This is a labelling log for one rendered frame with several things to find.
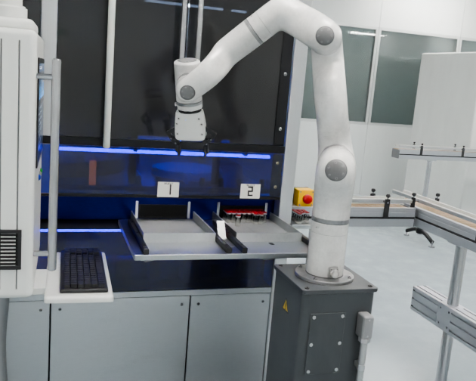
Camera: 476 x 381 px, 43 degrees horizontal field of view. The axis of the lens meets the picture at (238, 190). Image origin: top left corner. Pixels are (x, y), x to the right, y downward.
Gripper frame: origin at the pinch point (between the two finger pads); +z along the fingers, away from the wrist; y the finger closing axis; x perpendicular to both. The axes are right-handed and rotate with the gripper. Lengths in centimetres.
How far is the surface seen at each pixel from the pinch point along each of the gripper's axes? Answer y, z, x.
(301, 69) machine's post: 35, -14, 55
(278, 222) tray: 27, 45, 33
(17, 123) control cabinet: -39, -24, -40
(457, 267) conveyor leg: 106, 71, 47
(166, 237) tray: -9.3, 29.7, -7.6
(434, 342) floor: 118, 168, 110
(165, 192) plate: -16.3, 26.0, 19.7
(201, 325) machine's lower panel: -3, 83, 11
